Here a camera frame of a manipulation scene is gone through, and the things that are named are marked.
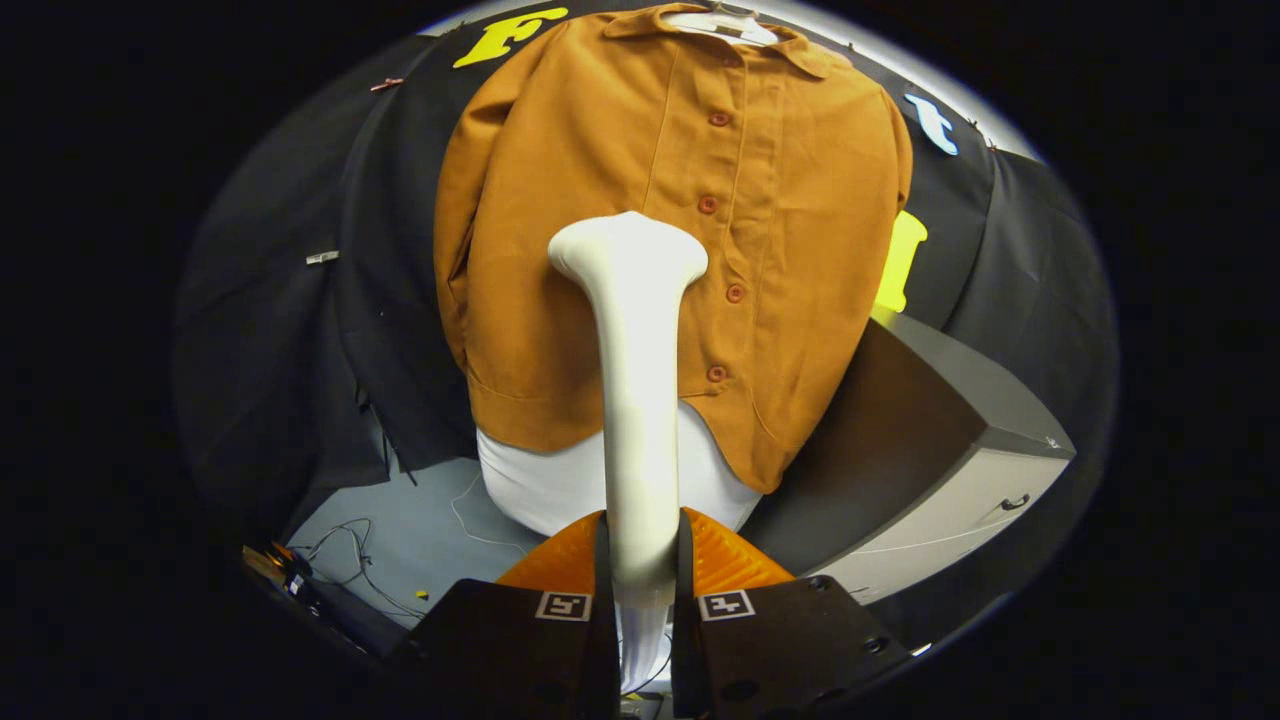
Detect orange-brown button shirt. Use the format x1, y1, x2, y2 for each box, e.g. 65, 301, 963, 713
433, 3, 914, 495

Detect black backdrop cloth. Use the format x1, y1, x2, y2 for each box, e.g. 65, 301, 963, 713
170, 0, 1117, 526

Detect white garment steamer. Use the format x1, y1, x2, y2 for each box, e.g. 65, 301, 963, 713
547, 211, 710, 609

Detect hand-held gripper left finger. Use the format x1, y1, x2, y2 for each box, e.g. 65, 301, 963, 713
385, 510, 623, 720

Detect white mannequin torso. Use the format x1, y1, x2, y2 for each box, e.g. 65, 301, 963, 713
476, 7, 780, 538

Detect black floor cables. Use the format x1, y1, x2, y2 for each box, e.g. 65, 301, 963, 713
288, 515, 426, 623

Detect grey cabinet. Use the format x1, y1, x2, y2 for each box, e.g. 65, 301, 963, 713
740, 308, 1078, 607

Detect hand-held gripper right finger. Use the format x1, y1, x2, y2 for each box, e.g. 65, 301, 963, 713
672, 508, 914, 720

